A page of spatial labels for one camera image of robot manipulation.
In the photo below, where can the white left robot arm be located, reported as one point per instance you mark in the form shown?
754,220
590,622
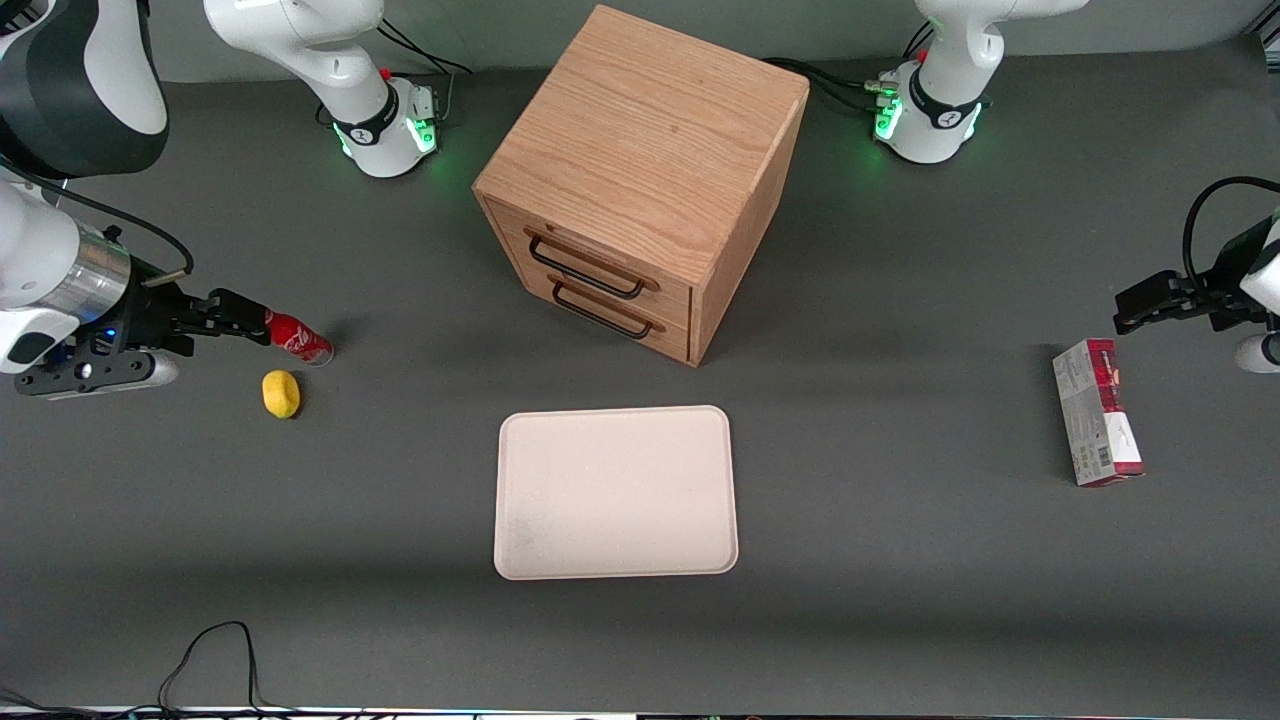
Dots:
950,90

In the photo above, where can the wooden drawer front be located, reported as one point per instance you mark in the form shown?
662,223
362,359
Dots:
670,335
665,292

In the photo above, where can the grey and red carton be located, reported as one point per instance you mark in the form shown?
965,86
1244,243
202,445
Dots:
1095,420

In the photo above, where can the beige plastic tray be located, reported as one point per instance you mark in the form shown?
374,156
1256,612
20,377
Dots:
615,490

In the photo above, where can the yellow lemon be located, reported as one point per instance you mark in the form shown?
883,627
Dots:
281,394

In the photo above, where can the aluminium frame rail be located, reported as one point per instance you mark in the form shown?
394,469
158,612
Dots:
1265,38

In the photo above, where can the red coke bottle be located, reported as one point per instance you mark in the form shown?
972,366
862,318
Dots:
298,340

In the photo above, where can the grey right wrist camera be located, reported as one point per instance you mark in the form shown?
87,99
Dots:
110,372

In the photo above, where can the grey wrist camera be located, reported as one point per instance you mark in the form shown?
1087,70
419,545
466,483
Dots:
110,372
1258,353

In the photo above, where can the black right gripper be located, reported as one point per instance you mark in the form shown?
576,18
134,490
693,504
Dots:
153,308

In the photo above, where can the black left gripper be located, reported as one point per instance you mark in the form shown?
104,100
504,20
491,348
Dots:
1221,281

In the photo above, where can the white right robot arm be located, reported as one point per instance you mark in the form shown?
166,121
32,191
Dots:
300,40

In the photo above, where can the wooden drawer cabinet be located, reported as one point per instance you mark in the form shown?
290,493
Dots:
650,130

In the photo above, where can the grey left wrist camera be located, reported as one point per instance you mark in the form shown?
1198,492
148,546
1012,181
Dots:
1258,353

